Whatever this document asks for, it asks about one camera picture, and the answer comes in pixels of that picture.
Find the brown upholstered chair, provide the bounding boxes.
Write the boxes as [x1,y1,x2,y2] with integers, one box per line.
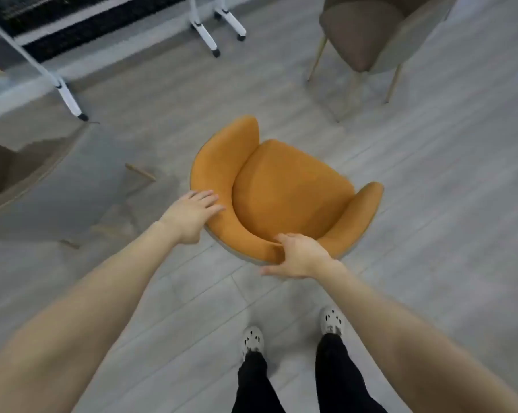
[306,0,462,123]
[0,120,157,250]

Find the white right clog shoe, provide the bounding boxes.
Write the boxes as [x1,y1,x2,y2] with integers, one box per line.
[320,306,345,337]

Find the black trousers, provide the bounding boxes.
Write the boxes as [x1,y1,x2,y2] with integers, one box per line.
[232,333,389,413]

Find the white left clog shoe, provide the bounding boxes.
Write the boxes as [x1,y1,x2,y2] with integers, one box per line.
[241,325,265,357]

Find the orange upholstered chair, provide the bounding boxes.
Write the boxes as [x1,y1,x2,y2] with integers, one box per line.
[189,115,385,266]

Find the person's right forearm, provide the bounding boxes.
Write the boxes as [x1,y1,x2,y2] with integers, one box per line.
[319,260,518,413]

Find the person's right hand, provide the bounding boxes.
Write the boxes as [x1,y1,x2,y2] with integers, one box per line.
[258,232,344,281]

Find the person's left forearm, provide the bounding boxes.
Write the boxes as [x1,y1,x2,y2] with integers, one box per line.
[0,221,197,413]

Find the person's left hand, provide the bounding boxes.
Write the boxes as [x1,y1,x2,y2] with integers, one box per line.
[158,189,226,246]

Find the white clog shoe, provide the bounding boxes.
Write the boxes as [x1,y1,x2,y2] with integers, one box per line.
[241,325,265,357]
[320,306,345,337]

